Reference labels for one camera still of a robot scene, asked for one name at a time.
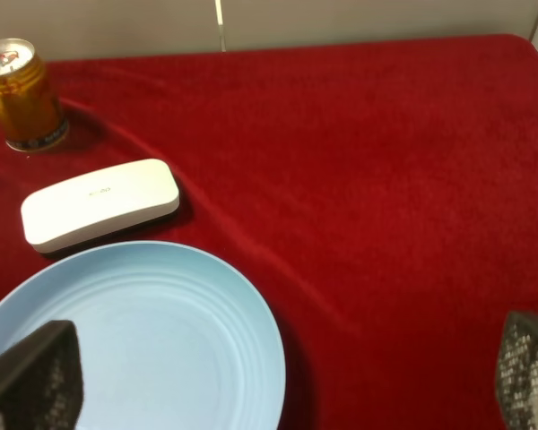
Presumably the light blue plate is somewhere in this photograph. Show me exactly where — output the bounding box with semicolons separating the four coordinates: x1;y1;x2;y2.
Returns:
0;241;286;429

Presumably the white rectangular case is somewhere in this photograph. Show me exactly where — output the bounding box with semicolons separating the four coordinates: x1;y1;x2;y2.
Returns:
21;159;180;254

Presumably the gold drink can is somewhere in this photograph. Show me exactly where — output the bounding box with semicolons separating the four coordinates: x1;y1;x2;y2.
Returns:
0;38;69;152

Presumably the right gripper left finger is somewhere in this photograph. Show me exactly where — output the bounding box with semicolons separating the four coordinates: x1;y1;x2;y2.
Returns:
0;320;84;429

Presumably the red velvet tablecloth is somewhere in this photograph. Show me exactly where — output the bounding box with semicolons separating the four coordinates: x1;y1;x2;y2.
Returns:
0;35;538;429

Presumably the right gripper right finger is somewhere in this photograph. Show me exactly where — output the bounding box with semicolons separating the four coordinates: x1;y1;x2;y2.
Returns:
495;312;538;429

